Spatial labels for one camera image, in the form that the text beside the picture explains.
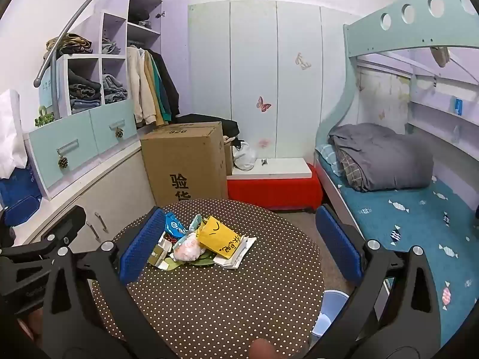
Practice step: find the white paper receipts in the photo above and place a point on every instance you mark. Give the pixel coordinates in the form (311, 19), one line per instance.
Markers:
(243, 251)

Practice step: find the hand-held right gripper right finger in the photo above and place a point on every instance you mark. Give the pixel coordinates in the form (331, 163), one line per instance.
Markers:
(338, 248)

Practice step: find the green white bunk bed frame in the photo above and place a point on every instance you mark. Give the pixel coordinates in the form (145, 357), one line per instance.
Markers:
(374, 37)

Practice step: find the blue candy-print bedsheet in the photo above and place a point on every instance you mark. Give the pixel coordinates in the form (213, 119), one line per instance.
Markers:
(411, 224)

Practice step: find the mustard hanging jacket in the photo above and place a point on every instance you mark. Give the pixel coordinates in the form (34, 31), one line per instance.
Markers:
(155, 97)

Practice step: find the grey duvet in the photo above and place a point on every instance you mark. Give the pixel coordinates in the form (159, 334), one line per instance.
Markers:
(381, 153)

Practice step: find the white board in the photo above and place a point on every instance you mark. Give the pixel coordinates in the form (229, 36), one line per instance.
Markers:
(273, 168)

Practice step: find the beige swirl sticker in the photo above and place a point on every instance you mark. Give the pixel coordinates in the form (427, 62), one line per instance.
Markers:
(303, 61)

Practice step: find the white wardrobe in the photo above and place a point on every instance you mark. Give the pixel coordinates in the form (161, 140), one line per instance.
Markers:
(254, 63)

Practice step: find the brown polka-dot tablecloth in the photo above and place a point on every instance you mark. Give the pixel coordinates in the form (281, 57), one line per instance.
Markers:
(224, 299)

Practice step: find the red bench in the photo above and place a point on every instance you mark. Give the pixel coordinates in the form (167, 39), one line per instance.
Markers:
(273, 192)

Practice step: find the grey-blue folded clothes pile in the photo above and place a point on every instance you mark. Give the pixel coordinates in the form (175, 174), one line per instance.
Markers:
(114, 89)

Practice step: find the pinecone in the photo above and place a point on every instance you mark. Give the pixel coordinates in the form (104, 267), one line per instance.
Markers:
(63, 162)
(119, 132)

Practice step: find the grey folded clothes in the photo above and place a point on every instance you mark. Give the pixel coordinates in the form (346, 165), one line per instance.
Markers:
(110, 48)

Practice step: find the person's right hand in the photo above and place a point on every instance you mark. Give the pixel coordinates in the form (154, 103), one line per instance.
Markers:
(262, 349)

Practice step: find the lilac wall shelf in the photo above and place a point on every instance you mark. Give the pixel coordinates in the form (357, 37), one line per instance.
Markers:
(438, 119)

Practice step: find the pink plastic-wrapped bundle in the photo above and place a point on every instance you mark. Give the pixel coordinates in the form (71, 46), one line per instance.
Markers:
(189, 248)

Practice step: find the blue fabric bag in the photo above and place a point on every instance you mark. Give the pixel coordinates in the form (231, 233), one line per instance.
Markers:
(18, 198)

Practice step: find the light blue striped pillow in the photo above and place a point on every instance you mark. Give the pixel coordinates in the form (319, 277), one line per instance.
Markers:
(331, 157)

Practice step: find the teal snack wrapper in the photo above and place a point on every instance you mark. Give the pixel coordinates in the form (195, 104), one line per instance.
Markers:
(195, 221)

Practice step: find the dark folded clothes pile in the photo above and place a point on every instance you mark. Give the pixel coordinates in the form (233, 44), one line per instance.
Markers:
(84, 91)

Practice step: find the white plastic bag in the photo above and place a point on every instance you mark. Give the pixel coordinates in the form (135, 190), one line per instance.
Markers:
(244, 155)

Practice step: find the small olive white carton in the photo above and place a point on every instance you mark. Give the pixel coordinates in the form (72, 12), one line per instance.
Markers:
(159, 255)

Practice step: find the light blue trash bin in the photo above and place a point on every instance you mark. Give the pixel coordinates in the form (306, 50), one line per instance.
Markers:
(329, 306)

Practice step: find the white hanging bag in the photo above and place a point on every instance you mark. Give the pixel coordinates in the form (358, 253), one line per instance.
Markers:
(11, 131)

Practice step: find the large cardboard box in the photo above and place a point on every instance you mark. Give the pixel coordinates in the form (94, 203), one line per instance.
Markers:
(179, 157)

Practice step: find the teal drawer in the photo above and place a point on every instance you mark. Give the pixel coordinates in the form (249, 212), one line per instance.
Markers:
(60, 144)
(112, 119)

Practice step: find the green leaf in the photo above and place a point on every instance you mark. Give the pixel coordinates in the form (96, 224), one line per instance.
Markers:
(177, 265)

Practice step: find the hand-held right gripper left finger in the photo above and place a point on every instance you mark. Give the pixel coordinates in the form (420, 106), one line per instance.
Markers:
(142, 248)

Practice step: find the red snack wrapper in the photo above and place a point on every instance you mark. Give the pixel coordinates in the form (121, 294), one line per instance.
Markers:
(171, 238)

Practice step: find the yellow paper bag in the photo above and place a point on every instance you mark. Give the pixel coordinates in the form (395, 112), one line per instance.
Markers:
(217, 235)

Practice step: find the hanging beige cloth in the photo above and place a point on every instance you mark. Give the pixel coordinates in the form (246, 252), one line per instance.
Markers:
(439, 56)

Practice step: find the small blue box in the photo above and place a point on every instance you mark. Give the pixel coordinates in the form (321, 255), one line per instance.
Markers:
(458, 105)

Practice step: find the cream hanging jacket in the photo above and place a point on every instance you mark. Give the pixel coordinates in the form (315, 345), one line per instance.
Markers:
(140, 82)

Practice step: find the black garment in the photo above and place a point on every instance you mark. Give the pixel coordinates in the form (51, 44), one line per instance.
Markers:
(220, 123)

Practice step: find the blue snack wrapper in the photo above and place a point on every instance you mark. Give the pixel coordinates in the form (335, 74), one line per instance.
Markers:
(175, 226)

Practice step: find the plaid pillow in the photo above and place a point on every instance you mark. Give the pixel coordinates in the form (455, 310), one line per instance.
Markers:
(350, 170)

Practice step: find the white cube shelf unit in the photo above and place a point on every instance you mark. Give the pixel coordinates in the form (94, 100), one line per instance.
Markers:
(95, 45)

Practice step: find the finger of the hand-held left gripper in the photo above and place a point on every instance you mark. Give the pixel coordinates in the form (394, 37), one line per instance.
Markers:
(63, 226)

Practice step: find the black hanging jacket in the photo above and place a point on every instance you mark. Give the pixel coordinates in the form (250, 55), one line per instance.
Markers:
(170, 82)

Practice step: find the olive folded clothes pile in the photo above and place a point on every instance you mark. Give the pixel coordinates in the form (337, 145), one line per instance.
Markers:
(73, 43)

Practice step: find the green hanging jacket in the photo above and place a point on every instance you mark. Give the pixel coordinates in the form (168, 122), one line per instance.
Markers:
(164, 97)

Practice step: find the green ornament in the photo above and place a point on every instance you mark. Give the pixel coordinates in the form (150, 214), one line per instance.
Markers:
(45, 116)

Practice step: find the faint pink butterfly sticker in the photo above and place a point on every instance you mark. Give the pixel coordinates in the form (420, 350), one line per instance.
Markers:
(264, 143)

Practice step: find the white low cabinet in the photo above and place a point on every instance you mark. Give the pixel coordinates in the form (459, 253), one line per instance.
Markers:
(119, 179)

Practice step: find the grey metal handrail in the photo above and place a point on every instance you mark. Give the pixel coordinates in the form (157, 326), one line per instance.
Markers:
(75, 18)

